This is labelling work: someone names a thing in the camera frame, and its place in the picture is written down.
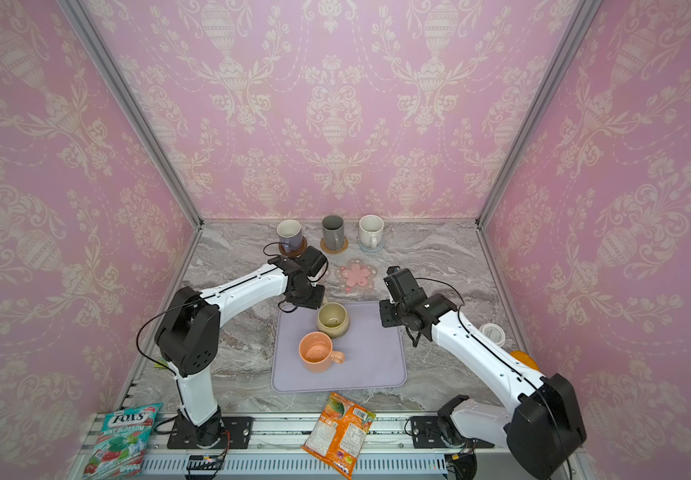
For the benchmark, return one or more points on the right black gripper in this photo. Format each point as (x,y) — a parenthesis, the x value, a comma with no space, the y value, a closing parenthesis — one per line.
(390,313)

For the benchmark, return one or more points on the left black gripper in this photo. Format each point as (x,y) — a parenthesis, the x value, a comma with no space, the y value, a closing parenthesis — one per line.
(314,303)

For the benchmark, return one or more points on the beige ceramic mug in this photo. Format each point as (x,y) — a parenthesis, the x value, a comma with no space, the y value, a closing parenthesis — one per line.
(333,320)

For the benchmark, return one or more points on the brown wooden coaster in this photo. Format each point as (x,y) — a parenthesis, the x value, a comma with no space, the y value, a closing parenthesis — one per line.
(294,253)

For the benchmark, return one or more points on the pink flower coaster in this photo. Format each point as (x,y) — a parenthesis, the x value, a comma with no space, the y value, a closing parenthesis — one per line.
(357,276)

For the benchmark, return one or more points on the orange pink mug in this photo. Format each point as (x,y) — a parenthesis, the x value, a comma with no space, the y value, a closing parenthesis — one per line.
(317,352)

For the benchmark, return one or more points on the small lavender white cup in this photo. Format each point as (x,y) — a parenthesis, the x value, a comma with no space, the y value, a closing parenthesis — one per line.
(290,236)

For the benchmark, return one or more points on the woven rattan coaster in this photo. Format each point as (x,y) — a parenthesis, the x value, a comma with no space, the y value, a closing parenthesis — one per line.
(325,249)

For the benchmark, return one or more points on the grey mug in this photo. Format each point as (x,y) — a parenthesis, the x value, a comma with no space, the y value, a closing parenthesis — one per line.
(333,231)

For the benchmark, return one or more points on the white mug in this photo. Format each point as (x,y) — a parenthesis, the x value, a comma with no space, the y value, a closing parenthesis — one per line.
(371,229)

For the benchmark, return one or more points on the blue woven coaster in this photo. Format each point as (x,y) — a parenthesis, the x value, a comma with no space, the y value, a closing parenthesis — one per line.
(369,249)

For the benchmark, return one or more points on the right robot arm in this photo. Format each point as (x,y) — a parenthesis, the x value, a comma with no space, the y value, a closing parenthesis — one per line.
(501,372)

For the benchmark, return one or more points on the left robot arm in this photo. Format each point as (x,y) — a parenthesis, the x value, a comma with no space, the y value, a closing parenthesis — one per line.
(188,334)

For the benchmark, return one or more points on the white lidded paper cup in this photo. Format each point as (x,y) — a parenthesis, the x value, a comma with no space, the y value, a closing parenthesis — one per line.
(495,333)

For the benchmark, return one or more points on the yellow lidded cup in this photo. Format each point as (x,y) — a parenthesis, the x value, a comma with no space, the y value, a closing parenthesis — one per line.
(525,359)

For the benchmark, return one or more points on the lavender silicone tray mat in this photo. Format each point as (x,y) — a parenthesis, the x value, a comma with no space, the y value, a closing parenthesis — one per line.
(373,355)

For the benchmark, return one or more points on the orange snack bag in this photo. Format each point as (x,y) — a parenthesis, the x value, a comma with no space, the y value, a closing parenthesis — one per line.
(339,434)

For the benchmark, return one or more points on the red green Fox's candy bag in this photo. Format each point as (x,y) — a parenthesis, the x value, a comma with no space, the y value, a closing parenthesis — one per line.
(123,439)

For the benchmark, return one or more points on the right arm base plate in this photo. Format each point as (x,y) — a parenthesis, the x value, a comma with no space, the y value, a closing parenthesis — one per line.
(434,432)

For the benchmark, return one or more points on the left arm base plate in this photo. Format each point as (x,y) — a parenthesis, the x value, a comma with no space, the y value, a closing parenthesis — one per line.
(236,429)

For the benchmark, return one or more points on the aluminium front rail frame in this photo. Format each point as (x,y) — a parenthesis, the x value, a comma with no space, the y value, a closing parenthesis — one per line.
(288,432)

